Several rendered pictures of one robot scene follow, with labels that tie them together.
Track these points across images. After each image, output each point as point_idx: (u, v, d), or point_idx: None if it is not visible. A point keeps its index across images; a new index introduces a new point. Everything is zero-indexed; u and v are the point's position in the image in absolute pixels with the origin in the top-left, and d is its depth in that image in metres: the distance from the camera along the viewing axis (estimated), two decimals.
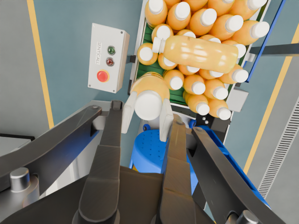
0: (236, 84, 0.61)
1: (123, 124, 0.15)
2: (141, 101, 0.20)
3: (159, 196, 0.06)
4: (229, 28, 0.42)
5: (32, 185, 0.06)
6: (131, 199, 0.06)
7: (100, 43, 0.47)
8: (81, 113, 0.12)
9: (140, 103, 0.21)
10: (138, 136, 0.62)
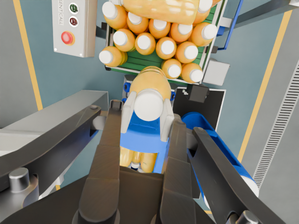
0: (213, 50, 0.59)
1: (123, 124, 0.15)
2: (116, 34, 0.45)
3: (159, 196, 0.06)
4: None
5: (31, 185, 0.06)
6: (131, 199, 0.06)
7: (62, 1, 0.44)
8: (80, 113, 0.12)
9: (115, 36, 0.45)
10: None
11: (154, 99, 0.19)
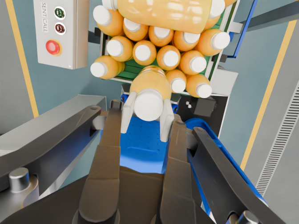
0: (221, 59, 0.52)
1: (123, 124, 0.15)
2: (110, 44, 0.38)
3: (159, 196, 0.06)
4: None
5: (31, 185, 0.06)
6: (131, 199, 0.06)
7: (45, 4, 0.37)
8: (80, 113, 0.12)
9: (109, 46, 0.38)
10: None
11: (154, 99, 0.19)
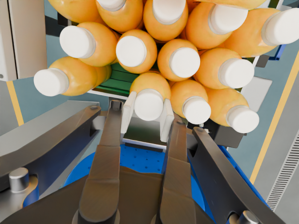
0: (260, 62, 0.33)
1: (123, 124, 0.15)
2: (65, 34, 0.19)
3: (159, 196, 0.06)
4: None
5: (31, 185, 0.06)
6: (131, 199, 0.06)
7: None
8: (80, 113, 0.12)
9: (65, 37, 0.20)
10: (80, 162, 0.34)
11: (154, 99, 0.19)
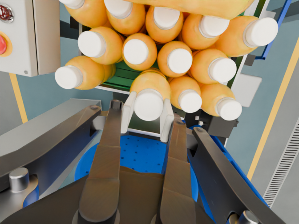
0: (247, 61, 0.37)
1: (123, 124, 0.15)
2: (82, 38, 0.24)
3: (159, 196, 0.06)
4: None
5: (31, 185, 0.06)
6: (131, 199, 0.06)
7: None
8: (80, 113, 0.12)
9: (82, 40, 0.24)
10: (89, 149, 0.38)
11: (154, 99, 0.19)
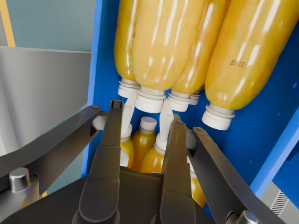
0: None
1: (123, 124, 0.15)
2: None
3: (159, 196, 0.06)
4: None
5: (32, 185, 0.06)
6: (131, 199, 0.06)
7: None
8: (80, 113, 0.12)
9: None
10: None
11: None
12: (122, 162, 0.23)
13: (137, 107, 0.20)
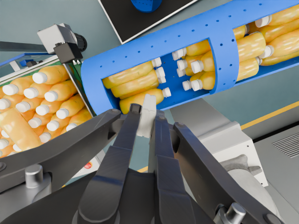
0: (30, 65, 0.67)
1: (140, 127, 0.15)
2: None
3: (154, 197, 0.06)
4: None
5: (44, 182, 0.07)
6: (131, 199, 0.06)
7: None
8: (100, 115, 0.12)
9: None
10: None
11: (57, 114, 0.60)
12: (193, 84, 0.55)
13: None
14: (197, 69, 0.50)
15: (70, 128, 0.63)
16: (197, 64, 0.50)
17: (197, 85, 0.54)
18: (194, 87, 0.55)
